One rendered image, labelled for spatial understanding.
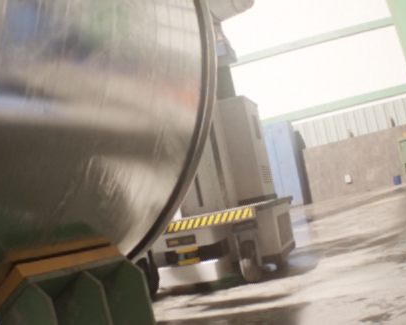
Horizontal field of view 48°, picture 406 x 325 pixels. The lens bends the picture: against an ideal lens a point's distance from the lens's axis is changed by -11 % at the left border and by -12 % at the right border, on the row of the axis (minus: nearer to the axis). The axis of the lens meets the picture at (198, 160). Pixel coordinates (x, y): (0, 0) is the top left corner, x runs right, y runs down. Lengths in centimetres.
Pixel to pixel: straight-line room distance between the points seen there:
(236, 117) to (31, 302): 181
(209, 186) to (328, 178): 873
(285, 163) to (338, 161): 120
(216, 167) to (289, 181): 845
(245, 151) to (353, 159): 855
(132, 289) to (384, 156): 997
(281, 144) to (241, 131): 834
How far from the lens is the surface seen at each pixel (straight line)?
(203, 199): 237
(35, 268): 86
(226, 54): 214
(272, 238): 218
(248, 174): 242
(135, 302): 104
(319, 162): 1104
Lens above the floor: 34
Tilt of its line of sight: 6 degrees up
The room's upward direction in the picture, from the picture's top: 11 degrees counter-clockwise
